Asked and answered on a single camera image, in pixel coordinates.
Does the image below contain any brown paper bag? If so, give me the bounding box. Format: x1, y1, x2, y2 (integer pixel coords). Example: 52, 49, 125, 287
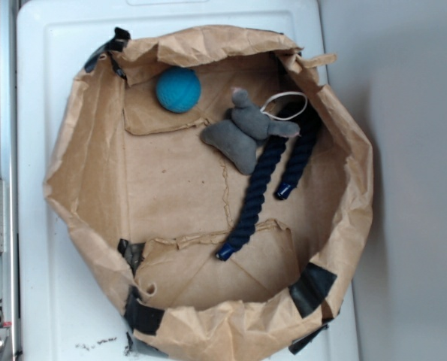
44, 25, 373, 360

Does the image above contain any dark blue rope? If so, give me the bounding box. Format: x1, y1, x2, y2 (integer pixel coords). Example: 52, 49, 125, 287
215, 100, 322, 262

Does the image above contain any white elastic loop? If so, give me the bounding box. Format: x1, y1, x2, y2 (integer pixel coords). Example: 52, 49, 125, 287
260, 91, 308, 121

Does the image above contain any metal frame rail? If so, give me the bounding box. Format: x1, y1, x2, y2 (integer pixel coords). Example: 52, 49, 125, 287
0, 1, 23, 360

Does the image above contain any grey plush mouse toy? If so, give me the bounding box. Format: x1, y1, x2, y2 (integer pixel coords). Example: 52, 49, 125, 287
200, 87, 308, 175

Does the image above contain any blue rubber ball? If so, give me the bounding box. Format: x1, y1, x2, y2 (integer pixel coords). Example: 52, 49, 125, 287
156, 67, 201, 114

